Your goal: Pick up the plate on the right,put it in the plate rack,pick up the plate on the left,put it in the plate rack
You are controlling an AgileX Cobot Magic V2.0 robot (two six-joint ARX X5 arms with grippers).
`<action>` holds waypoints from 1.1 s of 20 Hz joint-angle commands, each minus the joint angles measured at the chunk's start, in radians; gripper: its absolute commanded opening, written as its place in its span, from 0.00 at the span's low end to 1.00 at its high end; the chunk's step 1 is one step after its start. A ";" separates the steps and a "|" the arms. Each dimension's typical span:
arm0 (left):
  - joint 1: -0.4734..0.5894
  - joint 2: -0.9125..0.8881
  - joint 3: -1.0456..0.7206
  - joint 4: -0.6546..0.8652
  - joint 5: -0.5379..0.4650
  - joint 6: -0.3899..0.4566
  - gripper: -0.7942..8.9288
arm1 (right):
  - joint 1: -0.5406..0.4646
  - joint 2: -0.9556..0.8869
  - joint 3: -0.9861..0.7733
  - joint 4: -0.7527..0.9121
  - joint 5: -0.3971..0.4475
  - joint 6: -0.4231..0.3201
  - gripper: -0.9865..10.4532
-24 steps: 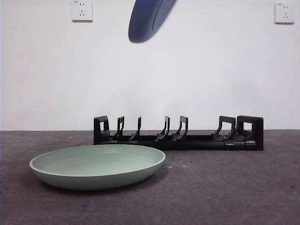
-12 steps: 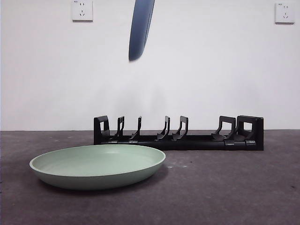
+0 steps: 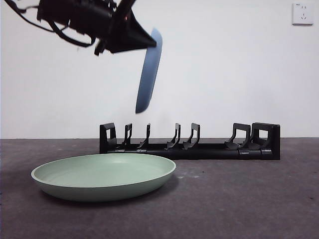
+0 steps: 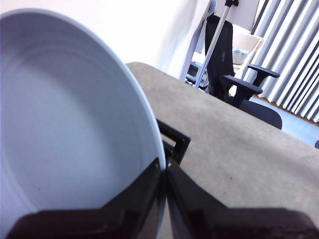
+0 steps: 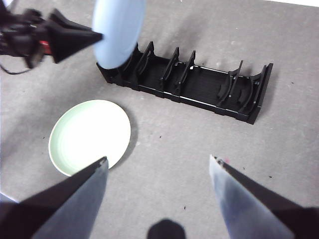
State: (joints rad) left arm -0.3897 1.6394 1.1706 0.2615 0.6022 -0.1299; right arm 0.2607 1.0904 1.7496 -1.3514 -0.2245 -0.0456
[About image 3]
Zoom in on black plate rack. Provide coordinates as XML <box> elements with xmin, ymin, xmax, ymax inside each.
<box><xmin>99</xmin><ymin>122</ymin><xmax>281</xmax><ymax>160</ymax></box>

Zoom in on blue round plate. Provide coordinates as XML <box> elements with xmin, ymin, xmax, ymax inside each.
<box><xmin>135</xmin><ymin>27</ymin><xmax>164</xmax><ymax>115</ymax></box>

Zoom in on black cable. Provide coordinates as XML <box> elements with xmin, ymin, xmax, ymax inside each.
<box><xmin>49</xmin><ymin>21</ymin><xmax>98</xmax><ymax>49</ymax></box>
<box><xmin>7</xmin><ymin>0</ymin><xmax>55</xmax><ymax>33</ymax></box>

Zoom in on green round plate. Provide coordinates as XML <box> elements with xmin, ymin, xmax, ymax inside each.
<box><xmin>31</xmin><ymin>153</ymin><xmax>177</xmax><ymax>202</ymax></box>

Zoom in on white wall socket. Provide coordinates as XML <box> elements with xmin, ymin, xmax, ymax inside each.
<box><xmin>292</xmin><ymin>2</ymin><xmax>315</xmax><ymax>26</ymax></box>

